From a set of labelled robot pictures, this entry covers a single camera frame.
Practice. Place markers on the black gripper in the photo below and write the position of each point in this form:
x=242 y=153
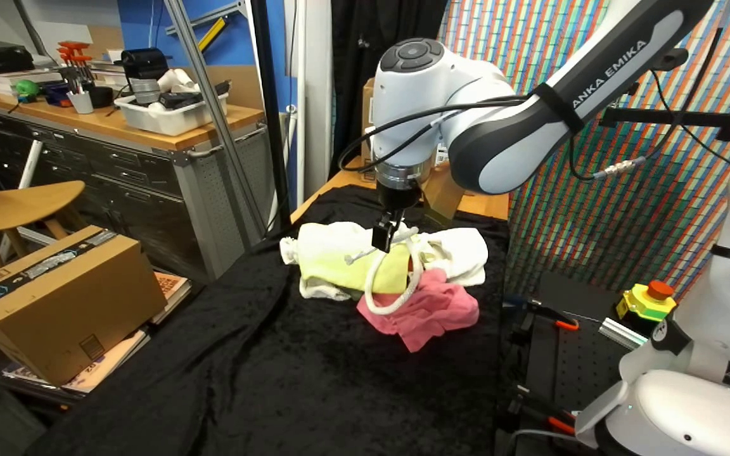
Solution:
x=397 y=195

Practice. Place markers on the yellow cloth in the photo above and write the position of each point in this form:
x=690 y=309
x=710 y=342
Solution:
x=342 y=269

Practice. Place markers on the white shirt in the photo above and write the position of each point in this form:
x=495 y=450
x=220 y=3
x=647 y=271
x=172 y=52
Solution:
x=457 y=251

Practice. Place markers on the wooden workbench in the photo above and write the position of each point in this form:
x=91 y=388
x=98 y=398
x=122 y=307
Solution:
x=188 y=198

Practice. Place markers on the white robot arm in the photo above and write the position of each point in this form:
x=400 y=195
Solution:
x=674 y=393

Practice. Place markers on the black table cloth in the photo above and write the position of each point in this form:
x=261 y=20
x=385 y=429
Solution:
x=249 y=367

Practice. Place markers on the emergency stop button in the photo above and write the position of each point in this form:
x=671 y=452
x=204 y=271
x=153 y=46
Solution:
x=651 y=302

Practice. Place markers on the silver tripod pole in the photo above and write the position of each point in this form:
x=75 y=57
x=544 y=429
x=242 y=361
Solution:
x=216 y=118

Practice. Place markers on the pink cloth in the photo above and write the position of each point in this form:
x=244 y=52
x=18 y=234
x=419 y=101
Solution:
x=435 y=309

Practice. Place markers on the white plastic tray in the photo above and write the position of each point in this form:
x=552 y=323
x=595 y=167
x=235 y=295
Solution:
x=172 y=114

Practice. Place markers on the cardboard box behind table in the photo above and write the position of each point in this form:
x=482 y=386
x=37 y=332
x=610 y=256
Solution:
x=439 y=194

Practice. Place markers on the wooden stool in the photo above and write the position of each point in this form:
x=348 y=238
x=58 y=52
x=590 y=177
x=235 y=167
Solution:
x=41 y=203

